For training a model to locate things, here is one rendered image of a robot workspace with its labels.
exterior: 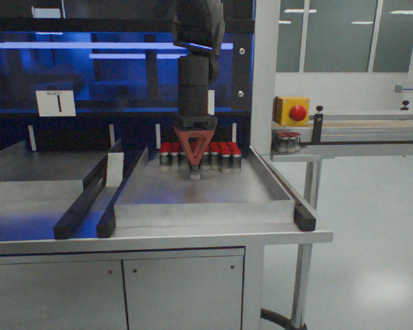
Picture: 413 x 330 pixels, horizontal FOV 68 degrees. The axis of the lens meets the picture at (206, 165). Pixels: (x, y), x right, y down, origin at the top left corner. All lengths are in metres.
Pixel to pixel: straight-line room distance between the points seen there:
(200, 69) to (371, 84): 5.79
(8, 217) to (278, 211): 0.41
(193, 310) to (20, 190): 0.65
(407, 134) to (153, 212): 0.87
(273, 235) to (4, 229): 0.38
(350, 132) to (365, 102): 5.26
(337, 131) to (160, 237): 0.71
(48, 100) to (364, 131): 0.88
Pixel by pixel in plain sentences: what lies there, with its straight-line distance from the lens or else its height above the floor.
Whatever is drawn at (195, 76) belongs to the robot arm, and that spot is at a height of 1.09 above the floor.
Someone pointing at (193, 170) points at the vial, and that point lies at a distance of 0.62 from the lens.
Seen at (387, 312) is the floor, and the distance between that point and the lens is 1.83.
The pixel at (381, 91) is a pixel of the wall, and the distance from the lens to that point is 6.40.
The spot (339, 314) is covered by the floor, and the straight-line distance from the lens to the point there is 1.73.
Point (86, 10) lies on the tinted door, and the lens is 0.83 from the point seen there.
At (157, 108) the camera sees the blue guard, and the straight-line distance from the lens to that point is 0.79.
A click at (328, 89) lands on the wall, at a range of 5.93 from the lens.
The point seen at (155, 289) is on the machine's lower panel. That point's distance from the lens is 1.00.
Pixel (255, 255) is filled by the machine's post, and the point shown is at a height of 0.58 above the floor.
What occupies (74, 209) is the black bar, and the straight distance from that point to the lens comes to 0.50.
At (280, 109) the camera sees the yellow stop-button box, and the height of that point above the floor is 1.00.
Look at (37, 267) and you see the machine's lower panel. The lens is 1.04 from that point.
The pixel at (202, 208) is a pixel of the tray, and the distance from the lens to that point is 0.45.
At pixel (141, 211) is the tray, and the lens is 0.46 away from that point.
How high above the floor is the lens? 1.10
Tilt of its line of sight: 17 degrees down
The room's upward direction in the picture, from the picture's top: straight up
